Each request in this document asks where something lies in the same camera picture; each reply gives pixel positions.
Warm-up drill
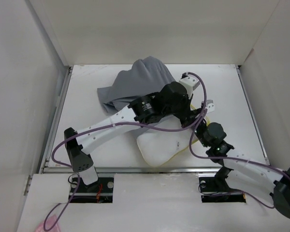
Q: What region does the grey pillowcase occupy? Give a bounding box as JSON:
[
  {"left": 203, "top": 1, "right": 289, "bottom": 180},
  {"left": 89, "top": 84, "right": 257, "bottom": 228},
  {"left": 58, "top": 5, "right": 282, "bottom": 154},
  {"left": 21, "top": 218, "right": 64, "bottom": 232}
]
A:
[{"left": 97, "top": 56, "right": 175, "bottom": 115}]

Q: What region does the white pillow yellow edge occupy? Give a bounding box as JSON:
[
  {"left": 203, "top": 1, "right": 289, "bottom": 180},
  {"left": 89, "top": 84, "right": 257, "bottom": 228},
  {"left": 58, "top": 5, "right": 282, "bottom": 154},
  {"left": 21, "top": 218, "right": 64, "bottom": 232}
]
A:
[{"left": 135, "top": 128, "right": 192, "bottom": 167}]

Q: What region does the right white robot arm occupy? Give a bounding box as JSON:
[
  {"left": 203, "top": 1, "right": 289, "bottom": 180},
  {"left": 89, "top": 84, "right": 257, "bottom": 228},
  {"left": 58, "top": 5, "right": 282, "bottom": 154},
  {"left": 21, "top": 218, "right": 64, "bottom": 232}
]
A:
[{"left": 194, "top": 122, "right": 290, "bottom": 219}]

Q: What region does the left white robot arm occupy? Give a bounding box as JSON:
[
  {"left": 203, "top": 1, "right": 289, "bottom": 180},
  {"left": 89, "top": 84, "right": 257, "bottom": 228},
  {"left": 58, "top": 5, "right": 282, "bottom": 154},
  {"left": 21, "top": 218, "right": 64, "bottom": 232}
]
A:
[{"left": 64, "top": 77, "right": 200, "bottom": 192}]

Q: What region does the white foam front board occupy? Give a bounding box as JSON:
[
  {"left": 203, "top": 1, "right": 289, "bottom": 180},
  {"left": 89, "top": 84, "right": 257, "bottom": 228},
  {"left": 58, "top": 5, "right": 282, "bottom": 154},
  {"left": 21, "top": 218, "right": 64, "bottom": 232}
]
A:
[{"left": 18, "top": 174, "right": 290, "bottom": 232}]

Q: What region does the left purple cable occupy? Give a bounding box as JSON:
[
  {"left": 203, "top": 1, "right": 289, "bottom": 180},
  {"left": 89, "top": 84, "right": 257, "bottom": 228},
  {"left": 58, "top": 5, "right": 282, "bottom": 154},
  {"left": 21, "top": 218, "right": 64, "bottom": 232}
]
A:
[{"left": 43, "top": 72, "right": 208, "bottom": 232}]

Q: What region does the purple cable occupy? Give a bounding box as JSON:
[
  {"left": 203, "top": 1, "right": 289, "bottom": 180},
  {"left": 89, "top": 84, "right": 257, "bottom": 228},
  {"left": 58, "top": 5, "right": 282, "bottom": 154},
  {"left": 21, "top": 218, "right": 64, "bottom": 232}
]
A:
[
  {"left": 43, "top": 72, "right": 208, "bottom": 232},
  {"left": 188, "top": 106, "right": 290, "bottom": 209}
]

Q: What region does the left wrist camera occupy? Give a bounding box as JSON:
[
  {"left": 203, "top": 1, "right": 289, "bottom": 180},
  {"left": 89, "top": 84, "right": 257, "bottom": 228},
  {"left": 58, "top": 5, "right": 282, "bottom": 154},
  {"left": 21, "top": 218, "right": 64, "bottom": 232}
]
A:
[{"left": 178, "top": 73, "right": 200, "bottom": 96}]

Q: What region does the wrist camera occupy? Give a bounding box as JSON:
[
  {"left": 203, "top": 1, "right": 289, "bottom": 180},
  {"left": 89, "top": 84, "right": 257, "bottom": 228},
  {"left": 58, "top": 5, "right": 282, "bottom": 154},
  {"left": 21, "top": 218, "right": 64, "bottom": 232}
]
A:
[
  {"left": 178, "top": 73, "right": 200, "bottom": 96},
  {"left": 205, "top": 100, "right": 215, "bottom": 114}
]

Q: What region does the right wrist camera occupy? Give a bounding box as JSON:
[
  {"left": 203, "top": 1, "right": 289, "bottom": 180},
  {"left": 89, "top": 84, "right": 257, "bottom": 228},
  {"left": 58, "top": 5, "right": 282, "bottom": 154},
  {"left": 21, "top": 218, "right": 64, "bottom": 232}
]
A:
[{"left": 205, "top": 100, "right": 215, "bottom": 114}]

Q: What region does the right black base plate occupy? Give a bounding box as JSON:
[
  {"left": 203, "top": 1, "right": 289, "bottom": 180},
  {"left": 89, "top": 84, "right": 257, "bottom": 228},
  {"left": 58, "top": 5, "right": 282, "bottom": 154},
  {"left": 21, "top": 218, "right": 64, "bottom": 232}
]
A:
[{"left": 198, "top": 176, "right": 246, "bottom": 203}]

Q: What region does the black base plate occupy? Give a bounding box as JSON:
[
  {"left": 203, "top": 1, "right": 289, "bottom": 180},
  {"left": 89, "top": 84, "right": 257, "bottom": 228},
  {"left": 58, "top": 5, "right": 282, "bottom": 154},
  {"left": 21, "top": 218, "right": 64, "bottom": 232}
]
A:
[
  {"left": 198, "top": 176, "right": 246, "bottom": 203},
  {"left": 68, "top": 175, "right": 114, "bottom": 203}
]

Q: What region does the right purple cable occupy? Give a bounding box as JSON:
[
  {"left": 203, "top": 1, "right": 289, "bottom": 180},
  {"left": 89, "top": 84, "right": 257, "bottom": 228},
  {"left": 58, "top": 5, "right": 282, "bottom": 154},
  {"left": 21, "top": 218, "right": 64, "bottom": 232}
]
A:
[{"left": 188, "top": 106, "right": 290, "bottom": 209}]

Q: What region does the aluminium front rail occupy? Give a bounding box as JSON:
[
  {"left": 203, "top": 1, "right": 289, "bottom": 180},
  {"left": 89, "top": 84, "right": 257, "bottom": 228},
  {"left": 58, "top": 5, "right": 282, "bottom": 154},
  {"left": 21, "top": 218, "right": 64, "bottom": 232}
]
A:
[{"left": 40, "top": 167, "right": 220, "bottom": 174}]

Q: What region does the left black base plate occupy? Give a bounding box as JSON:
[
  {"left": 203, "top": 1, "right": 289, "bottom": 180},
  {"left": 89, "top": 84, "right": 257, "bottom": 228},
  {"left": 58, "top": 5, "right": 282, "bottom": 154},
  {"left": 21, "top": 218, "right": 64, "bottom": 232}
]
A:
[{"left": 68, "top": 175, "right": 114, "bottom": 203}]

